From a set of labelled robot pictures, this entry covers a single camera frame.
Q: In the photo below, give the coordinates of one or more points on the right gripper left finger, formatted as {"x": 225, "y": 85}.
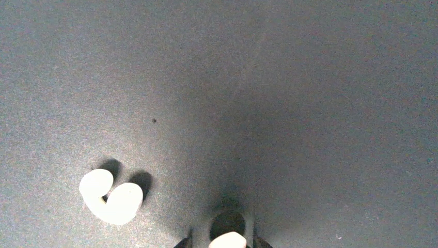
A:
{"x": 185, "y": 243}

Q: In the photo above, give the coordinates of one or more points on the white stem earbud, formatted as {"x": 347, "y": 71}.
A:
{"x": 228, "y": 240}

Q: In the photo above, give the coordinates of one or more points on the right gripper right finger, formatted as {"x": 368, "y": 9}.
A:
{"x": 260, "y": 243}

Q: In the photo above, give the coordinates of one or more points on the white hook earbud centre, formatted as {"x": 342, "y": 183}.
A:
{"x": 118, "y": 206}

